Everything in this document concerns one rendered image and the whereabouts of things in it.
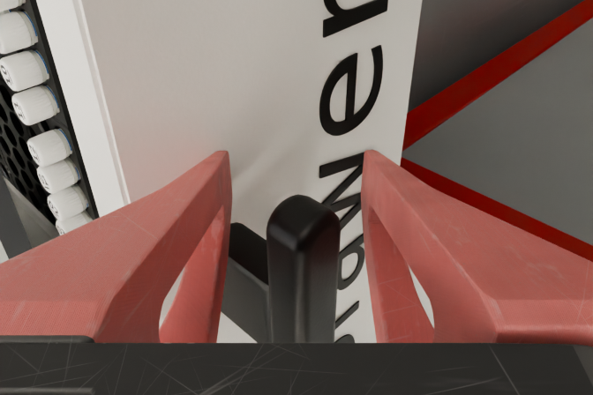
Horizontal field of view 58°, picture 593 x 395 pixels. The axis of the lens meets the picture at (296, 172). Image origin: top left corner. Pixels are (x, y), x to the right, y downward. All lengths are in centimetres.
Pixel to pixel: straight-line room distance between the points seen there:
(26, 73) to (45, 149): 3
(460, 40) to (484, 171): 20
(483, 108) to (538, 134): 5
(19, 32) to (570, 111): 41
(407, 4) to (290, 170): 6
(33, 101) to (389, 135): 13
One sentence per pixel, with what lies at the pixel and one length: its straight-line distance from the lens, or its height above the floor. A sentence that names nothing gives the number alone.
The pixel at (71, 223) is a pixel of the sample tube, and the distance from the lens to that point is 25.
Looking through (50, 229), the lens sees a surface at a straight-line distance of 36.
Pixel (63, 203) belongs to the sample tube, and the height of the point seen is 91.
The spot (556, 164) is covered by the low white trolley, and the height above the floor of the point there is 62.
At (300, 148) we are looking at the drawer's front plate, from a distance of 15.
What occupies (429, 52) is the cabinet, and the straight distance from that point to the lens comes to 51.
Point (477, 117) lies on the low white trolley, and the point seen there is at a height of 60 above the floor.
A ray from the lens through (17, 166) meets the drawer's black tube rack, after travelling 33.
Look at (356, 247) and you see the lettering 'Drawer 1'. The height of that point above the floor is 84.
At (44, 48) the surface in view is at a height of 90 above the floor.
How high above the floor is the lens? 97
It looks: 36 degrees down
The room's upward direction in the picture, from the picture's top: 122 degrees counter-clockwise
